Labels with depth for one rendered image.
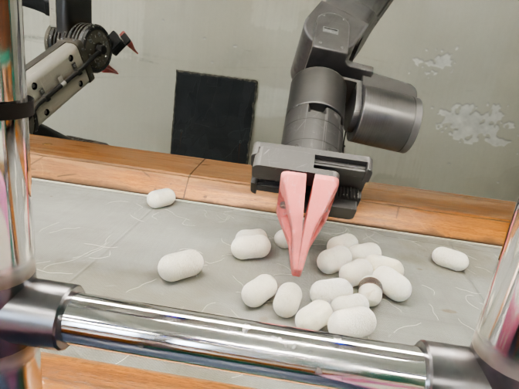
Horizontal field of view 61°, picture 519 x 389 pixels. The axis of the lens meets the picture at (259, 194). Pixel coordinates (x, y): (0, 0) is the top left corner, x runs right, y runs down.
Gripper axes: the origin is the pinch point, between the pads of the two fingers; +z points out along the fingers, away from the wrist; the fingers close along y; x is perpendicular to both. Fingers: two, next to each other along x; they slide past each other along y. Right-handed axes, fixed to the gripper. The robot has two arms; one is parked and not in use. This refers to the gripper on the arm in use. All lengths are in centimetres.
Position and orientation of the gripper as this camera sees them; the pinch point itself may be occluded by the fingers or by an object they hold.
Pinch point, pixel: (297, 264)
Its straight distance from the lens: 35.5
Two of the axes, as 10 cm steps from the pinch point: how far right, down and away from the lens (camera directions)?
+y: 9.9, 1.5, -0.5
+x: -0.3, 5.2, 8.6
